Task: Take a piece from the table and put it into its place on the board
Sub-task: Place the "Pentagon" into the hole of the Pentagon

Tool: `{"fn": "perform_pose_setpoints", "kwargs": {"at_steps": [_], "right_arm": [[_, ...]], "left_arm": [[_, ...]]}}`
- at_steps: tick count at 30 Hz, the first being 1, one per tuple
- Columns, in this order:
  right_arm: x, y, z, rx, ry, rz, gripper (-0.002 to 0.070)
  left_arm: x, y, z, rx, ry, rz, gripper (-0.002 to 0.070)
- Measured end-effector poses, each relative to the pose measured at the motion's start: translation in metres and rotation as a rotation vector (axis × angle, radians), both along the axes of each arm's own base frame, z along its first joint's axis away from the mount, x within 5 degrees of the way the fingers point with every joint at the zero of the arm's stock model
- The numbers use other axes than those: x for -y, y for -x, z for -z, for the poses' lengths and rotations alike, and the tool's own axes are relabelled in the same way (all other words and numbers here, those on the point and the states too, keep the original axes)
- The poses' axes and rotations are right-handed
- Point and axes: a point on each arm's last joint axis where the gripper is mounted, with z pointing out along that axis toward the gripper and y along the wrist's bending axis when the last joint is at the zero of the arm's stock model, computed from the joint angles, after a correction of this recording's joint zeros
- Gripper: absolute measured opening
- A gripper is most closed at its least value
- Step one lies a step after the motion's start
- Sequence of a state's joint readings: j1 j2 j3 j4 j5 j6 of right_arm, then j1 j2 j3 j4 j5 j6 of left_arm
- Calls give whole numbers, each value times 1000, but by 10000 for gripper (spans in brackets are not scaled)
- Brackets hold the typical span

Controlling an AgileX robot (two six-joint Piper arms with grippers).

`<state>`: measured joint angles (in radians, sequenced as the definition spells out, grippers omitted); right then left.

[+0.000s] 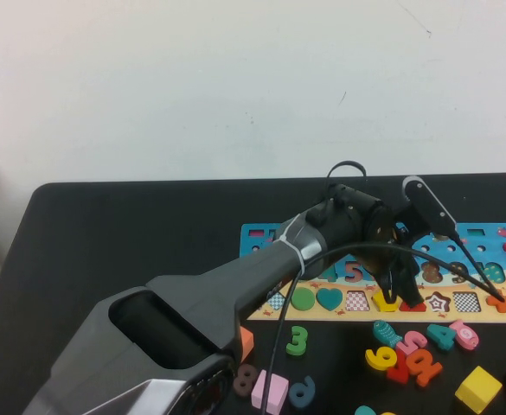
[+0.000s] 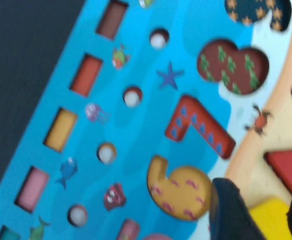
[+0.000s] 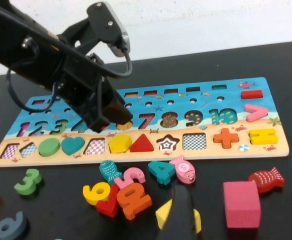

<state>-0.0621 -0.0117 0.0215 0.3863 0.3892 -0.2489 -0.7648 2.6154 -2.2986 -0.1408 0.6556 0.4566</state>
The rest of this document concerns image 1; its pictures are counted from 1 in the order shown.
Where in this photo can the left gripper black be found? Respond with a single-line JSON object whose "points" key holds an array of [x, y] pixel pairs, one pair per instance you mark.
{"points": [[386, 238]]}

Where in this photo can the yellow pentagon piece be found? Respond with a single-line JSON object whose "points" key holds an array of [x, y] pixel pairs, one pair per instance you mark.
{"points": [[384, 304]]}

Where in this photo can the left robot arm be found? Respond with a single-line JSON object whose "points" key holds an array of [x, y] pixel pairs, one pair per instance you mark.
{"points": [[170, 311]]}

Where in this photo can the red triangle piece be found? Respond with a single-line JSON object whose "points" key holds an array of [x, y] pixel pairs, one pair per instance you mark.
{"points": [[408, 308]]}

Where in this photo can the teal heart piece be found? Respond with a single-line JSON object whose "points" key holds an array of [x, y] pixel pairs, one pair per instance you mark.
{"points": [[329, 297]]}

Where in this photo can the colourful wooden puzzle board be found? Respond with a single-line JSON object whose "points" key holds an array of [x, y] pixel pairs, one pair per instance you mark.
{"points": [[473, 255]]}

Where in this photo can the green round piece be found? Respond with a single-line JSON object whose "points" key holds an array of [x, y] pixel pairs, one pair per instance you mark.
{"points": [[303, 299]]}

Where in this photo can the orange plus sign piece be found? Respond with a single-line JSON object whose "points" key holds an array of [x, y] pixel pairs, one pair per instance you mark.
{"points": [[501, 304]]}

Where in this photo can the teal number piece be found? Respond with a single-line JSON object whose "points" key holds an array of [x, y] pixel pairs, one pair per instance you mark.
{"points": [[365, 410]]}

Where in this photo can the teal wooden fish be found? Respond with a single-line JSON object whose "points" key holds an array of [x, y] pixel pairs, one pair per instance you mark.
{"points": [[386, 333]]}

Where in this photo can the pink number five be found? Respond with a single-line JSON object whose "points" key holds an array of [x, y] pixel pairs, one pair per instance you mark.
{"points": [[412, 343]]}

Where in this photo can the teal number four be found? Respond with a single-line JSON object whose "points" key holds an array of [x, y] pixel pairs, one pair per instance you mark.
{"points": [[440, 337]]}

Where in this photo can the yellow number six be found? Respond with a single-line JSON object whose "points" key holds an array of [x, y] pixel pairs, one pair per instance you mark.
{"points": [[380, 359]]}

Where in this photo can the pink wooden fish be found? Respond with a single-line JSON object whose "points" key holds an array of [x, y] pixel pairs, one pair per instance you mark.
{"points": [[465, 335]]}

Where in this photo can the red number seven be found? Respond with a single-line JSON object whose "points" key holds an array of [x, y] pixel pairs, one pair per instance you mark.
{"points": [[397, 374]]}

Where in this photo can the white zip tie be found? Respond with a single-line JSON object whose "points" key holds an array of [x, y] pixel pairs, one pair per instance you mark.
{"points": [[293, 248]]}

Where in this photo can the green number three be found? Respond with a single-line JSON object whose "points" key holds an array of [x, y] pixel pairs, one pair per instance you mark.
{"points": [[297, 341]]}

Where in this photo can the yellow square block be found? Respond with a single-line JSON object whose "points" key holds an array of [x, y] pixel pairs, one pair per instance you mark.
{"points": [[478, 389]]}

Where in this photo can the grey-blue number nine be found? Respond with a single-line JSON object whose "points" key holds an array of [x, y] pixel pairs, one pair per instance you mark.
{"points": [[301, 391]]}

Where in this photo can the orange block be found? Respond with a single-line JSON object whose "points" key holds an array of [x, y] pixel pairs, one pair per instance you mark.
{"points": [[247, 343]]}

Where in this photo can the light pink block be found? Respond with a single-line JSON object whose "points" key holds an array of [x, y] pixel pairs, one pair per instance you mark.
{"points": [[278, 393]]}

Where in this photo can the brown number eight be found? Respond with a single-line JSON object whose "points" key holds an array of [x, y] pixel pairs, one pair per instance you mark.
{"points": [[245, 380]]}

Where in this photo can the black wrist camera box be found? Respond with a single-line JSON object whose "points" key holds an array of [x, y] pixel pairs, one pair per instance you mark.
{"points": [[427, 207]]}

